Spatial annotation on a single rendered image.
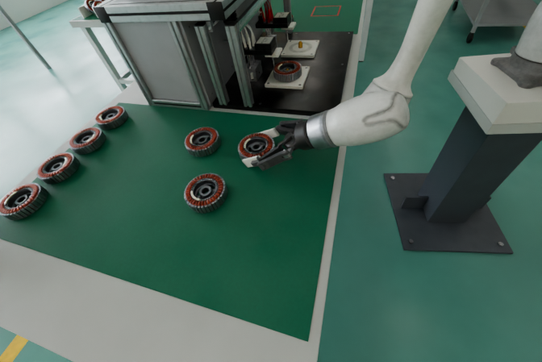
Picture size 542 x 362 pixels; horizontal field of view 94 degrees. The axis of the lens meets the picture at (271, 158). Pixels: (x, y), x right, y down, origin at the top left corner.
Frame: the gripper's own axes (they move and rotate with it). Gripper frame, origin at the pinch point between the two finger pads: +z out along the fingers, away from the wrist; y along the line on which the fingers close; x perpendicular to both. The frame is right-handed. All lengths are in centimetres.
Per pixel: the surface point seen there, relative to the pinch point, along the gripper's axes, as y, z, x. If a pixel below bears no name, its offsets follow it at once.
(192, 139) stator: -2.9, 18.5, 11.8
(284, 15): 62, 3, 19
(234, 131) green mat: 6.9, 11.6, 4.3
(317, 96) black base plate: 29.8, -9.3, -5.4
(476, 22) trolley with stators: 253, -61, -102
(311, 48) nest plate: 63, 0, 1
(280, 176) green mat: -7.0, -7.4, -6.6
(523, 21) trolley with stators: 260, -92, -121
